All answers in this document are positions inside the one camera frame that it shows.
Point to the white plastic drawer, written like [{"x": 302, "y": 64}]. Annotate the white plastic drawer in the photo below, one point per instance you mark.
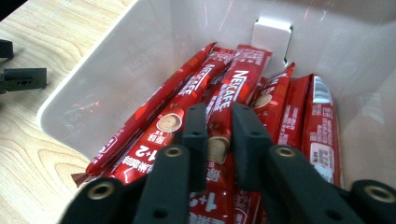
[{"x": 124, "y": 62}]

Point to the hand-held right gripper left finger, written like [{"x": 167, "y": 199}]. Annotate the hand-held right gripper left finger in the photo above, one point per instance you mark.
[{"x": 193, "y": 140}]

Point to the red coffee stick packet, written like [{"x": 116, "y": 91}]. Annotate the red coffee stick packet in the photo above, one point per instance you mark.
[{"x": 244, "y": 77}]

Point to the pile of red coffee packets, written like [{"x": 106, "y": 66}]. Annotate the pile of red coffee packets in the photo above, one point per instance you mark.
[{"x": 320, "y": 124}]

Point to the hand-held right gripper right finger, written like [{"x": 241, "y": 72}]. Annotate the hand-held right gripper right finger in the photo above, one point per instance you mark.
[{"x": 249, "y": 140}]

